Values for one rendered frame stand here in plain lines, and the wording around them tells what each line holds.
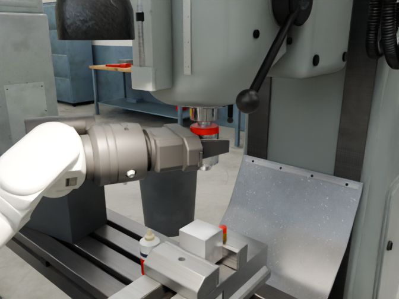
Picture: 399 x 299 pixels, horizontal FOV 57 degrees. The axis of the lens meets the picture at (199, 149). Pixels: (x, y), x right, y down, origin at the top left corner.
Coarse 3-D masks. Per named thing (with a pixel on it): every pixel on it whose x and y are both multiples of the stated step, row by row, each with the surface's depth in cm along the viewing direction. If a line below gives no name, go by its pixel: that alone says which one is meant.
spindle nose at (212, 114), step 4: (192, 112) 57; (196, 112) 57; (200, 112) 56; (204, 112) 56; (208, 112) 56; (212, 112) 56; (216, 112) 57; (192, 116) 57; (196, 116) 57; (200, 116) 56; (204, 116) 56; (208, 116) 56; (212, 116) 57; (216, 116) 57; (196, 120) 57; (200, 120) 57; (204, 120) 57; (208, 120) 57; (212, 120) 57
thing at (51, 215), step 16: (80, 192) 86; (96, 192) 91; (48, 208) 88; (64, 208) 85; (80, 208) 87; (96, 208) 92; (32, 224) 93; (48, 224) 90; (64, 224) 86; (80, 224) 88; (96, 224) 93; (64, 240) 88
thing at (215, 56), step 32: (192, 0) 44; (224, 0) 44; (256, 0) 47; (192, 32) 45; (224, 32) 45; (256, 32) 47; (192, 64) 47; (224, 64) 46; (256, 64) 51; (160, 96) 52; (192, 96) 49; (224, 96) 50
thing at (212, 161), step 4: (200, 136) 57; (204, 136) 57; (208, 136) 57; (212, 136) 58; (216, 136) 58; (216, 156) 59; (204, 160) 59; (208, 160) 59; (212, 160) 59; (216, 160) 60; (204, 164) 59; (208, 164) 59; (212, 164) 59
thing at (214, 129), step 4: (192, 124) 60; (196, 124) 60; (212, 124) 60; (216, 124) 60; (192, 128) 58; (196, 128) 58; (200, 128) 57; (204, 128) 57; (208, 128) 57; (212, 128) 57; (216, 128) 58; (196, 132) 58; (200, 132) 57; (204, 132) 57; (208, 132) 57; (212, 132) 58; (216, 132) 58
